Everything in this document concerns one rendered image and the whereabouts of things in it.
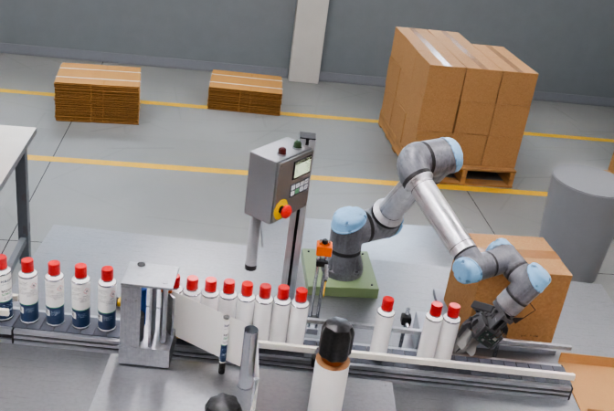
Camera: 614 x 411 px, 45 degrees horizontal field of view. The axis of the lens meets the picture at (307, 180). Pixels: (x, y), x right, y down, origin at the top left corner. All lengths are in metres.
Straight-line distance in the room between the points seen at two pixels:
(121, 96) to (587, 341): 4.27
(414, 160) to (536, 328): 0.70
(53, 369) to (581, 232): 3.21
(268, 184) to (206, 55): 5.59
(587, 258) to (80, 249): 3.02
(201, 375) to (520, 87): 4.02
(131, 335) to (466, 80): 3.87
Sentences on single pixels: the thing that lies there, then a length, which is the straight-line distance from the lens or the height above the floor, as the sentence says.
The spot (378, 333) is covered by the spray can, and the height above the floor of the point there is 0.98.
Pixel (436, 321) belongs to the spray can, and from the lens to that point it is 2.22.
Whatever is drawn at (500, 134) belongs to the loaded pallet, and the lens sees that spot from 5.77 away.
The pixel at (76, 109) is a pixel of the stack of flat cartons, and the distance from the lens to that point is 6.13.
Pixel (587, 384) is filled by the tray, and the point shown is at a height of 0.83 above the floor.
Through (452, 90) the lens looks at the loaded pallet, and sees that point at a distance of 5.52.
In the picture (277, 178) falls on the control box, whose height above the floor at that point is 1.43.
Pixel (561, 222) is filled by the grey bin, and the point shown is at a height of 0.39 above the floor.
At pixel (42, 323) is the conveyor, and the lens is 2.36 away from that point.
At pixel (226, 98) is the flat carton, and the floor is 0.12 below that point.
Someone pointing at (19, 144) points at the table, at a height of 0.78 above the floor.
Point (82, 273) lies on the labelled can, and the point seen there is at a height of 1.07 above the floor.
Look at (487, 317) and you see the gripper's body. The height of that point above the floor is 1.06.
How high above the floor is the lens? 2.26
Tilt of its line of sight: 25 degrees down
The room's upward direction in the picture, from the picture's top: 8 degrees clockwise
